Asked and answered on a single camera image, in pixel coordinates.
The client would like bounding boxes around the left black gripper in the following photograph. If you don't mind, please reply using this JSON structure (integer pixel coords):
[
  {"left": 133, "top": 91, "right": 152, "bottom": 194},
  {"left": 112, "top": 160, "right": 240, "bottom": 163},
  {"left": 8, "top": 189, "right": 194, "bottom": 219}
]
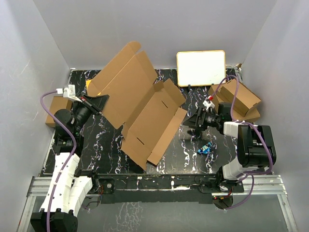
[{"left": 73, "top": 94, "right": 109, "bottom": 134}]

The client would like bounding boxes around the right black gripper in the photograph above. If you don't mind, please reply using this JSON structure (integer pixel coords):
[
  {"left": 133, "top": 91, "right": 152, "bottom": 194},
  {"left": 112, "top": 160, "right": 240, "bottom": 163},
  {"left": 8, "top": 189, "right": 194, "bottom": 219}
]
[{"left": 183, "top": 106, "right": 221, "bottom": 131}]

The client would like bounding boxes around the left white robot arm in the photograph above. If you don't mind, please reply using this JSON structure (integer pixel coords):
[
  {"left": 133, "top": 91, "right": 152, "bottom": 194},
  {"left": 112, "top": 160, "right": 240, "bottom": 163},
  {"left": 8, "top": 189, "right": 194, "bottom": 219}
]
[{"left": 30, "top": 95, "right": 109, "bottom": 232}]

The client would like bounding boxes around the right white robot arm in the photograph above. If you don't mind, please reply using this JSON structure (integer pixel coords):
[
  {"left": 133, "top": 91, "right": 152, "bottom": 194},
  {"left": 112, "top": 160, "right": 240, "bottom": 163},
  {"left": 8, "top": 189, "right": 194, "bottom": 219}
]
[{"left": 183, "top": 101, "right": 276, "bottom": 192}]

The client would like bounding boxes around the yellow pad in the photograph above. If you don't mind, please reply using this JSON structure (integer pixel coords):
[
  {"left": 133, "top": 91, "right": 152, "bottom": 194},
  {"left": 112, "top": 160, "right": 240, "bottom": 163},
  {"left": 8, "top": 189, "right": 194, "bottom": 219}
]
[{"left": 86, "top": 80, "right": 101, "bottom": 97}]

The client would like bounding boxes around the blue toy car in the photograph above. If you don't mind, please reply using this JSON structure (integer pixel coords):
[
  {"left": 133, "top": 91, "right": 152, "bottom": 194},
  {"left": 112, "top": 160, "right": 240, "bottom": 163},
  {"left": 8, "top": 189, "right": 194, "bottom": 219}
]
[{"left": 197, "top": 142, "right": 213, "bottom": 155}]

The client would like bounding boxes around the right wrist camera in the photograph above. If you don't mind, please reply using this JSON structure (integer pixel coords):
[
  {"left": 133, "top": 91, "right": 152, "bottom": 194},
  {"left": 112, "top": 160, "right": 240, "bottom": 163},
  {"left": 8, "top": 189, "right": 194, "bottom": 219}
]
[{"left": 203, "top": 96, "right": 215, "bottom": 110}]

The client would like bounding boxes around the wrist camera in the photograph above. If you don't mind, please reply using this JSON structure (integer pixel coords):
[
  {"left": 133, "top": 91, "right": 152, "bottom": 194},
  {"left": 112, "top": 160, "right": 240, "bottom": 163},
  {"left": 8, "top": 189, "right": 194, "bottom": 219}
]
[
  {"left": 56, "top": 85, "right": 82, "bottom": 102},
  {"left": 203, "top": 96, "right": 215, "bottom": 110}
]

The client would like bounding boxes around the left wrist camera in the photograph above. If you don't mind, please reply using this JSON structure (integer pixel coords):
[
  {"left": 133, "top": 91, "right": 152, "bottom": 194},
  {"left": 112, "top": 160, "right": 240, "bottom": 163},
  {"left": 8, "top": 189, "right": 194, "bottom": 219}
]
[{"left": 56, "top": 85, "right": 82, "bottom": 102}]

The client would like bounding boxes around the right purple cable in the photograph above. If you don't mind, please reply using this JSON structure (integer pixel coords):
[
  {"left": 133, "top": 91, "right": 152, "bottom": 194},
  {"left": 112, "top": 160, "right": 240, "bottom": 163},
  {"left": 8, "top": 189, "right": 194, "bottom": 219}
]
[{"left": 210, "top": 74, "right": 273, "bottom": 210}]

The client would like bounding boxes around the purple cable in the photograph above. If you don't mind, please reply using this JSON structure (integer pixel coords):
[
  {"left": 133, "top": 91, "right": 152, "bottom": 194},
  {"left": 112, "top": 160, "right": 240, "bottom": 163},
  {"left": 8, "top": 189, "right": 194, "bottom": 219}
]
[
  {"left": 210, "top": 74, "right": 273, "bottom": 210},
  {"left": 40, "top": 89, "right": 78, "bottom": 232}
]

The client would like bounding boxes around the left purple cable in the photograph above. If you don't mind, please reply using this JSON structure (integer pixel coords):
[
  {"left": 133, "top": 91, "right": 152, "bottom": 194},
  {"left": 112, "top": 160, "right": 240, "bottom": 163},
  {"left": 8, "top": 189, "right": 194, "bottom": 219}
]
[{"left": 40, "top": 89, "right": 78, "bottom": 232}]

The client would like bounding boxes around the white board yellow frame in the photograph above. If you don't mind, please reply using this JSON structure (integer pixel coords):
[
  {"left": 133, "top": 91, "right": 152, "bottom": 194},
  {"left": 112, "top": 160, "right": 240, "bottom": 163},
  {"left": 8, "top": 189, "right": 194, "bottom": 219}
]
[{"left": 176, "top": 50, "right": 226, "bottom": 87}]

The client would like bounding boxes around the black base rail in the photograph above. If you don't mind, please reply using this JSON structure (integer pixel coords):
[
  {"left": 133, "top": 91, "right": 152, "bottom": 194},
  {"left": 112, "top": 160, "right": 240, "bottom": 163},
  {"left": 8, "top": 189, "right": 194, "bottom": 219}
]
[{"left": 87, "top": 174, "right": 244, "bottom": 204}]

